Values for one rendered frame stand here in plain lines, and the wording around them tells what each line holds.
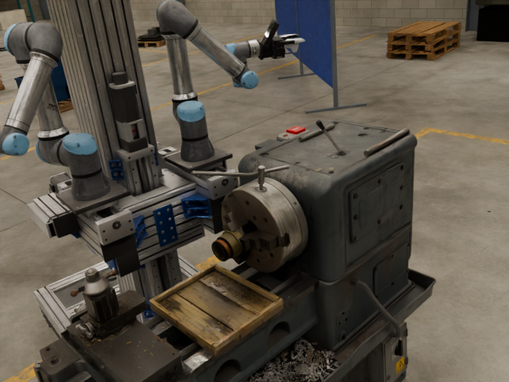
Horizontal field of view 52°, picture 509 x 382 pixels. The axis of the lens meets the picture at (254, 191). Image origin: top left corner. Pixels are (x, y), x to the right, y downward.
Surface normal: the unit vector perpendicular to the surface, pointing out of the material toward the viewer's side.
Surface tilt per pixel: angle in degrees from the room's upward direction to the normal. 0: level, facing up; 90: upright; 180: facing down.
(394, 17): 90
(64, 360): 0
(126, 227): 90
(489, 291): 0
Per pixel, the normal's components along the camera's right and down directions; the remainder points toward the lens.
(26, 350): -0.10, -0.90
